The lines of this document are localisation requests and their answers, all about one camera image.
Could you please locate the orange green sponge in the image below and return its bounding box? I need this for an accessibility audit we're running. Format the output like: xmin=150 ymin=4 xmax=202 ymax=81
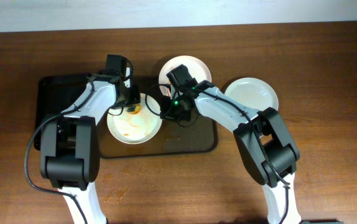
xmin=126 ymin=104 xmax=142 ymax=114

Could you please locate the white plate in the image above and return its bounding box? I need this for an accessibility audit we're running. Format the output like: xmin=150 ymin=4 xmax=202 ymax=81
xmin=224 ymin=77 xmax=279 ymax=120
xmin=107 ymin=93 xmax=162 ymax=144
xmin=159 ymin=55 xmax=212 ymax=84

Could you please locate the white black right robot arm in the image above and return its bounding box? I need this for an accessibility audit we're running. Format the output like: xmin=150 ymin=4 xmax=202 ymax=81
xmin=164 ymin=80 xmax=302 ymax=223

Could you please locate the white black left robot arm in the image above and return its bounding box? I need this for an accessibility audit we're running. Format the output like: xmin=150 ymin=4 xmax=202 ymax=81
xmin=39 ymin=74 xmax=139 ymax=223

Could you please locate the dark brown serving tray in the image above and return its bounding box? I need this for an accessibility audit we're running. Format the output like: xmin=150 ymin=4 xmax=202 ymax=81
xmin=97 ymin=75 xmax=219 ymax=159

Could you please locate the black rectangular sponge tray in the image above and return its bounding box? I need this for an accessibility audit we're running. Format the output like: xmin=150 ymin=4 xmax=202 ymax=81
xmin=32 ymin=73 xmax=100 ymax=153

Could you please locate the white plate back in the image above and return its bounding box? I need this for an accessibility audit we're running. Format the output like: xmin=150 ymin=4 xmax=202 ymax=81
xmin=159 ymin=55 xmax=212 ymax=84

